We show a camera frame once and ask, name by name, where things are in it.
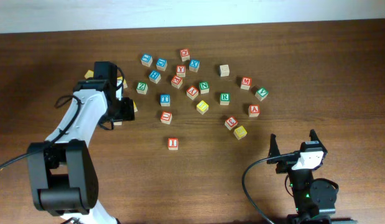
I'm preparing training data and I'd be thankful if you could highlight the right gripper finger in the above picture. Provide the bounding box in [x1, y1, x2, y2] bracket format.
[268, 134, 280, 158]
[309, 129, 323, 146]

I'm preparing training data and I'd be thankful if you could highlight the yellow C block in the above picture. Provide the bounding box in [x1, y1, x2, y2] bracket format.
[113, 121, 123, 126]

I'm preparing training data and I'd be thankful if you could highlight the red I block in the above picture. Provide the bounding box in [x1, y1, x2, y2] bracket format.
[167, 138, 179, 151]

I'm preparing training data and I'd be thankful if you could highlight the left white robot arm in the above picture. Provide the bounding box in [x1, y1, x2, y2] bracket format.
[27, 80, 134, 223]

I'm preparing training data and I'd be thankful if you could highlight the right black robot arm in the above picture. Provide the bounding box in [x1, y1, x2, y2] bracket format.
[267, 130, 339, 224]

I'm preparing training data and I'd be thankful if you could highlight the yellow S block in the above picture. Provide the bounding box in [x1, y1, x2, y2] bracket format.
[133, 101, 138, 112]

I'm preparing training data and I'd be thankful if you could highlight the yellow block upper left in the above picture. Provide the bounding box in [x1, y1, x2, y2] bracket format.
[117, 77, 128, 88]

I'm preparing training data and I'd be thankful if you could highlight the green Z block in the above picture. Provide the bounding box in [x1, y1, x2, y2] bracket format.
[136, 82, 148, 95]

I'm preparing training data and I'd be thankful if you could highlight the yellow block right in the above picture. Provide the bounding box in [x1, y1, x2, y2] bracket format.
[233, 126, 248, 140]

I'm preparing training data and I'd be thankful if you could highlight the blue T block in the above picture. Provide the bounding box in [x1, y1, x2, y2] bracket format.
[160, 95, 170, 106]

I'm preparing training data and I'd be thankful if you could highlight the red U block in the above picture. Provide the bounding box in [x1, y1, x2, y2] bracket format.
[160, 111, 172, 124]

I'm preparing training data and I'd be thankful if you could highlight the blue H block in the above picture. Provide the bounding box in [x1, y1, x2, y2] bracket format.
[149, 70, 161, 84]

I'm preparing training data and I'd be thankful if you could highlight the red A block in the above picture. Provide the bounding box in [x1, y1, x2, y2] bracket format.
[248, 105, 260, 117]

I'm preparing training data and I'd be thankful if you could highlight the yellow block far left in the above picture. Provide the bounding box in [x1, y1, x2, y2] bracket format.
[84, 70, 94, 79]

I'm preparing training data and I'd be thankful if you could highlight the red 3 block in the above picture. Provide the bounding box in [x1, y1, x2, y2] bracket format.
[225, 116, 238, 130]

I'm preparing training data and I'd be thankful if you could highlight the green V block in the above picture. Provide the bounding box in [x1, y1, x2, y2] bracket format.
[255, 87, 269, 101]

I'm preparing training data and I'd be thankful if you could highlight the blue D block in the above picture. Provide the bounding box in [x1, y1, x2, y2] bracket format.
[156, 58, 167, 71]

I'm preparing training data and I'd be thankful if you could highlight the red E block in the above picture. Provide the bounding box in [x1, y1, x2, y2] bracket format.
[170, 75, 183, 89]

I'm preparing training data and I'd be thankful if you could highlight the red Y block upper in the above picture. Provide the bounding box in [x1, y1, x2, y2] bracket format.
[176, 65, 186, 77]

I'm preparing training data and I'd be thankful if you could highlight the red y block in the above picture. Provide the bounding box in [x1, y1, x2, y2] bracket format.
[186, 86, 199, 100]
[176, 65, 186, 77]

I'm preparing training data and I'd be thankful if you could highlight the red Y block lower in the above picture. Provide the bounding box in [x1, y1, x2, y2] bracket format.
[186, 86, 199, 100]

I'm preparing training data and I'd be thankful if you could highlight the green R block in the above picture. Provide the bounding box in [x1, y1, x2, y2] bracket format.
[220, 93, 230, 105]

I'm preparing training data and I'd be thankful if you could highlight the red M block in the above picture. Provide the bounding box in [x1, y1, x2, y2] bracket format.
[240, 77, 252, 90]

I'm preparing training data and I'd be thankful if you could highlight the yellow block centre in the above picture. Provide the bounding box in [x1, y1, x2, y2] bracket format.
[196, 100, 209, 114]

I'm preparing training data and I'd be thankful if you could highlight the red C block top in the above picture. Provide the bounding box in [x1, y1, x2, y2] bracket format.
[180, 49, 190, 62]

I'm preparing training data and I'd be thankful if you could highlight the blue X block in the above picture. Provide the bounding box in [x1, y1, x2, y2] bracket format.
[189, 59, 200, 72]

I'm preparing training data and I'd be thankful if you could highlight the green N block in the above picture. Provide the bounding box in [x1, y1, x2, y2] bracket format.
[199, 82, 210, 95]

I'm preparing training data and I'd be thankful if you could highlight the plain wooden block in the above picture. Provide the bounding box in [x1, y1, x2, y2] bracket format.
[219, 65, 230, 77]

